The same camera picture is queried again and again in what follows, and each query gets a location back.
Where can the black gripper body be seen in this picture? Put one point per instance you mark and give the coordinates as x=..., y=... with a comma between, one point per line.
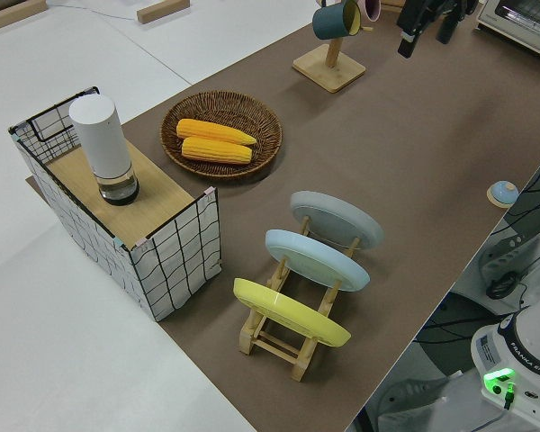
x=432, y=9

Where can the wooden block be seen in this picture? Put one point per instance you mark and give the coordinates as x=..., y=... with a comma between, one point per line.
x=153, y=12
x=2, y=19

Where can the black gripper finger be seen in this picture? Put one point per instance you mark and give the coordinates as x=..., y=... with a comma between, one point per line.
x=447, y=28
x=408, y=44

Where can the pink mug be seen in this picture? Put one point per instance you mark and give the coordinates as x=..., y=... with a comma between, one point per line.
x=371, y=9

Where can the wooden plate rack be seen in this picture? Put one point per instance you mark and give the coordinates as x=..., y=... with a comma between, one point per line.
x=247, y=339

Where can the white cylinder grinder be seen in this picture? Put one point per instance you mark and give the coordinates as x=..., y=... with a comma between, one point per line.
x=101, y=135

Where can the brown table mat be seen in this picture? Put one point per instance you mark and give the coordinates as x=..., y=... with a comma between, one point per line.
x=409, y=144

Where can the white toaster oven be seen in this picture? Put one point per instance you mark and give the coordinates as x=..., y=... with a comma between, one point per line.
x=522, y=22

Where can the brown wicker basket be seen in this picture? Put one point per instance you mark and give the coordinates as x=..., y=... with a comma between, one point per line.
x=225, y=108

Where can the wooden mug tree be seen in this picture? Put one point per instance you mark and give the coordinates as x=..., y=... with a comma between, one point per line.
x=328, y=72

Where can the yellow plate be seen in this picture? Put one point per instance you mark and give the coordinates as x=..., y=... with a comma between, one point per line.
x=288, y=312

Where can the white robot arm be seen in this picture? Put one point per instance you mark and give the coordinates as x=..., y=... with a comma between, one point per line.
x=535, y=342

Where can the light blue plate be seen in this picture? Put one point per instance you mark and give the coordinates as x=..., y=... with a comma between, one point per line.
x=315, y=261

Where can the yellow corn cob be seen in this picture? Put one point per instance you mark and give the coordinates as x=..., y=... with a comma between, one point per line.
x=213, y=131
x=216, y=150

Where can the gray plate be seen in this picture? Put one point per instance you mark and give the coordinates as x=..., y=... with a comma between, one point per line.
x=337, y=216

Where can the teal mug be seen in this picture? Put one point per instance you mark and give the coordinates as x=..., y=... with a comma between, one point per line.
x=328, y=20

